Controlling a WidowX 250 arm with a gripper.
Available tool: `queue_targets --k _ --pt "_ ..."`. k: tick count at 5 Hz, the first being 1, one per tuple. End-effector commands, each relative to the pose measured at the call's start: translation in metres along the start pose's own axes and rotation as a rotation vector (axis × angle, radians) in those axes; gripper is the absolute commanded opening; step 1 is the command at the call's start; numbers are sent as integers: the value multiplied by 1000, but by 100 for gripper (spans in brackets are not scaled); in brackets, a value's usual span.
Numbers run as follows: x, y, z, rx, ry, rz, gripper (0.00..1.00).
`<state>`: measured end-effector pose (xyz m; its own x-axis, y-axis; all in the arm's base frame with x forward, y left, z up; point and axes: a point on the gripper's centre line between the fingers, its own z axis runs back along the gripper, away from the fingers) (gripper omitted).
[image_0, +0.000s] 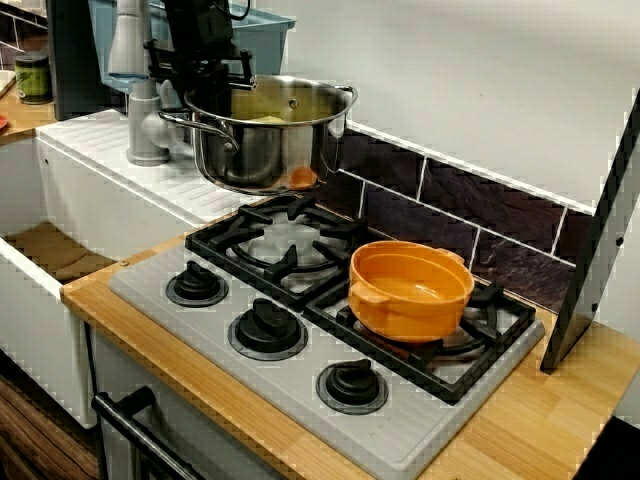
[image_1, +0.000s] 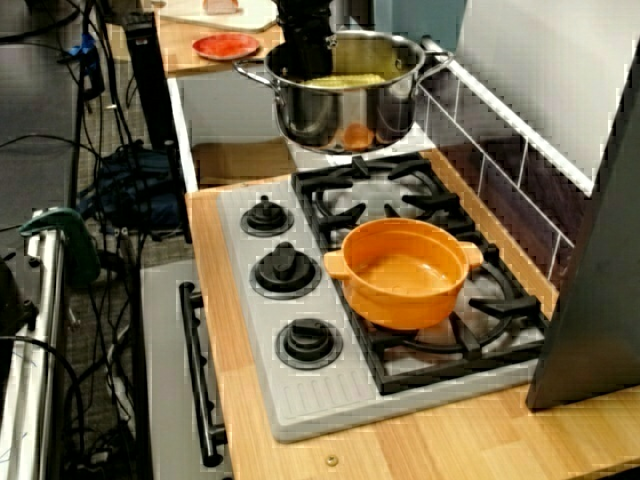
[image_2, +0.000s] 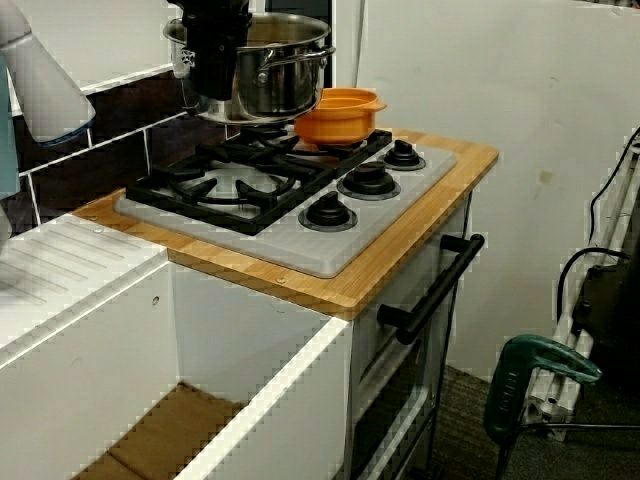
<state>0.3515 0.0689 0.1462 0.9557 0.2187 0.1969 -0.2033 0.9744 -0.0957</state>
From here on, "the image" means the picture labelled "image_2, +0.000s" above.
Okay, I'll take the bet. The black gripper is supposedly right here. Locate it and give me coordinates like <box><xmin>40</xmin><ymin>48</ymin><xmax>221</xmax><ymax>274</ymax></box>
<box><xmin>179</xmin><ymin>0</ymin><xmax>252</xmax><ymax>100</ymax></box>

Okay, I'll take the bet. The stainless steel pot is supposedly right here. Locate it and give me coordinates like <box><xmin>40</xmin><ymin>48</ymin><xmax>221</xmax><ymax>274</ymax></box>
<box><xmin>163</xmin><ymin>12</ymin><xmax>337</xmax><ymax>125</ymax></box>

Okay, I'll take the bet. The orange plastic pot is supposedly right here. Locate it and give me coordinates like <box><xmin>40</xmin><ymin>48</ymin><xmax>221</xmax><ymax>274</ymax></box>
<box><xmin>293</xmin><ymin>87</ymin><xmax>389</xmax><ymax>147</ymax></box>

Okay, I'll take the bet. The dark side panel board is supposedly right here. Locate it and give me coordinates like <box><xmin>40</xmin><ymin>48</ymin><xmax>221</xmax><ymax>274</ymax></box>
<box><xmin>263</xmin><ymin>0</ymin><xmax>335</xmax><ymax>92</ymax></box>

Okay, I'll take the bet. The black burner grate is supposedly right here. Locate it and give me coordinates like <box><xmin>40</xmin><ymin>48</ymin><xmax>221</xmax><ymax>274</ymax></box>
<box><xmin>197</xmin><ymin>124</ymin><xmax>395</xmax><ymax>174</ymax></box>
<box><xmin>124</xmin><ymin>142</ymin><xmax>335</xmax><ymax>237</ymax></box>

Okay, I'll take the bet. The black stove knob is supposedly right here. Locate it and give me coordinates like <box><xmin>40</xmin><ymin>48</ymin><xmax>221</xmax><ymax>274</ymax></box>
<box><xmin>336</xmin><ymin>160</ymin><xmax>402</xmax><ymax>201</ymax></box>
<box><xmin>298</xmin><ymin>192</ymin><xmax>359</xmax><ymax>234</ymax></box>
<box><xmin>378</xmin><ymin>138</ymin><xmax>427</xmax><ymax>172</ymax></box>

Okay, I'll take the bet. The grey stove top plate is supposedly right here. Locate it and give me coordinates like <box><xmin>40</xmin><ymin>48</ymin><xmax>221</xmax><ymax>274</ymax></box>
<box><xmin>113</xmin><ymin>130</ymin><xmax>459</xmax><ymax>280</ymax></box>

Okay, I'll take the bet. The teal plastic bin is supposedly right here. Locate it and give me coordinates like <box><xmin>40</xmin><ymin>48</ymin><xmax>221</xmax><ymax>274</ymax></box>
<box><xmin>0</xmin><ymin>52</ymin><xmax>22</xmax><ymax>201</ymax></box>

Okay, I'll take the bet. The wooden stove countertop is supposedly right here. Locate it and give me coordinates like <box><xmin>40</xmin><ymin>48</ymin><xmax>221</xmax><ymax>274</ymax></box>
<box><xmin>72</xmin><ymin>128</ymin><xmax>500</xmax><ymax>322</ymax></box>

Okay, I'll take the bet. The white toy oven cabinet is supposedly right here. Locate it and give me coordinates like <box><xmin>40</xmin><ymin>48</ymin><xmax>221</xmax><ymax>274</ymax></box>
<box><xmin>344</xmin><ymin>187</ymin><xmax>482</xmax><ymax>480</ymax></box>

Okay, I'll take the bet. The green clamp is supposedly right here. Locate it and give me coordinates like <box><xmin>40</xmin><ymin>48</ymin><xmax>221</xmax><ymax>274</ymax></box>
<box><xmin>483</xmin><ymin>334</ymin><xmax>604</xmax><ymax>454</ymax></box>

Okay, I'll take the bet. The black device box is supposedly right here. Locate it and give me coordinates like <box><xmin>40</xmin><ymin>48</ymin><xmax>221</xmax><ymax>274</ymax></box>
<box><xmin>574</xmin><ymin>263</ymin><xmax>640</xmax><ymax>371</ymax></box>

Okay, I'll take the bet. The black oven door handle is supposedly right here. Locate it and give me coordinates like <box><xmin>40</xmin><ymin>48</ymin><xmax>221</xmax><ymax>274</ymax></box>
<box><xmin>377</xmin><ymin>233</ymin><xmax>486</xmax><ymax>345</ymax></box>

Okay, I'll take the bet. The thick black cable loop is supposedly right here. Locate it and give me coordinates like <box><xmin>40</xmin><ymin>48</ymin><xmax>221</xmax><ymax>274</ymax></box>
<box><xmin>557</xmin><ymin>247</ymin><xmax>632</xmax><ymax>321</ymax></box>

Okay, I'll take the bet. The aluminium frame rail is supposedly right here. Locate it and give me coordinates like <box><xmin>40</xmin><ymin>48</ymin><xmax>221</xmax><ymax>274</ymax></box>
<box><xmin>519</xmin><ymin>142</ymin><xmax>640</xmax><ymax>444</ymax></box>

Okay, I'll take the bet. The thin black floor cable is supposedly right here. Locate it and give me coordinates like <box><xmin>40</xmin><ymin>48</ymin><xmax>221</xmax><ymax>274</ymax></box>
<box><xmin>499</xmin><ymin>422</ymin><xmax>640</xmax><ymax>480</ymax></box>

